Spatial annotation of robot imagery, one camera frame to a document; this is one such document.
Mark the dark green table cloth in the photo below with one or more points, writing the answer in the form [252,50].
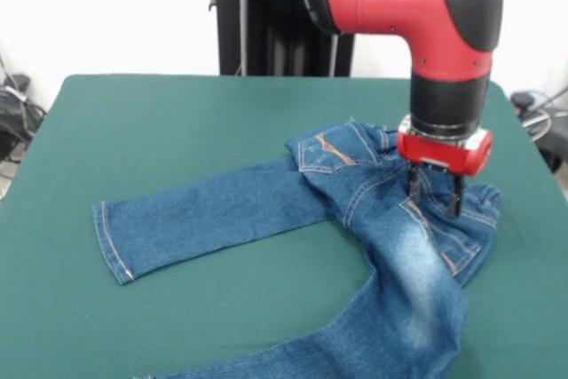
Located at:
[111,130]

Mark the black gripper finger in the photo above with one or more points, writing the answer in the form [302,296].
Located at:
[414,183]
[455,199]

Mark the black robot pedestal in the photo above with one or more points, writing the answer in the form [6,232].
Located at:
[266,33]

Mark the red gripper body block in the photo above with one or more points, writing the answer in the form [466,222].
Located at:
[444,152]

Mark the blue denim jeans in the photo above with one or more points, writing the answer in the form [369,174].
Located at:
[199,219]

